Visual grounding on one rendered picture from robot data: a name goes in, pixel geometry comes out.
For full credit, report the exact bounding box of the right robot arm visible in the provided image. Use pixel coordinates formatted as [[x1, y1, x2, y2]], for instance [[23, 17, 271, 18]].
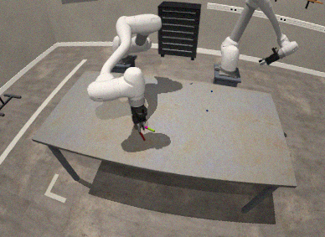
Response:
[[87, 14, 162, 101]]

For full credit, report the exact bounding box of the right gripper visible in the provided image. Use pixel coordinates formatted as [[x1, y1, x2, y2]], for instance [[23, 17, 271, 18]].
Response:
[[128, 94, 147, 132]]

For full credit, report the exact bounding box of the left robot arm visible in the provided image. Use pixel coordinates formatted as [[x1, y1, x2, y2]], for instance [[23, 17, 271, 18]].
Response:
[[215, 0, 298, 78]]

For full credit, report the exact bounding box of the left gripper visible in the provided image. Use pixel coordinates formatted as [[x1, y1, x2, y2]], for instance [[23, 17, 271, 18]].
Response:
[[259, 48, 286, 66]]

